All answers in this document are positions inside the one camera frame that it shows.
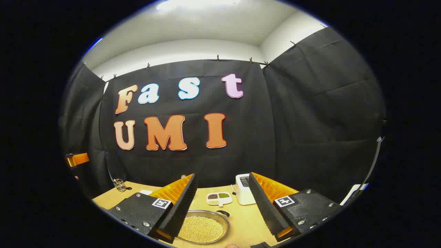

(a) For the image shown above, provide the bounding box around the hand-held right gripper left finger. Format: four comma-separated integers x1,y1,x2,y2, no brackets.
102,173,199,244

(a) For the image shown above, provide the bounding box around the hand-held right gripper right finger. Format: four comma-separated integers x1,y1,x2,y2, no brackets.
248,172,344,242

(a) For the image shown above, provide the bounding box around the steel pot with black handle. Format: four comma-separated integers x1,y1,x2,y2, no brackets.
177,209,230,244

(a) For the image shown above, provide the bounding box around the white toaster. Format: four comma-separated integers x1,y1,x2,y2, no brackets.
235,174,257,206

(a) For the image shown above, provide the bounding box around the large pile of soybeans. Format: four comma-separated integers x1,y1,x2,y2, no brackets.
177,216,224,242

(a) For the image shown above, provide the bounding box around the white divided plate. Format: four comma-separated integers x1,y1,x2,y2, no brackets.
206,192,233,207

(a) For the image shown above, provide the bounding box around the black backdrop cloth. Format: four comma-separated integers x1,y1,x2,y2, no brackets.
59,27,386,207

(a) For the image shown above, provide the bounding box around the white object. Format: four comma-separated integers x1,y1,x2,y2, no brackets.
339,184,369,206

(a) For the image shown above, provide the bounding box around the ceiling light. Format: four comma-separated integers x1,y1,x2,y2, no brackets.
155,0,242,11

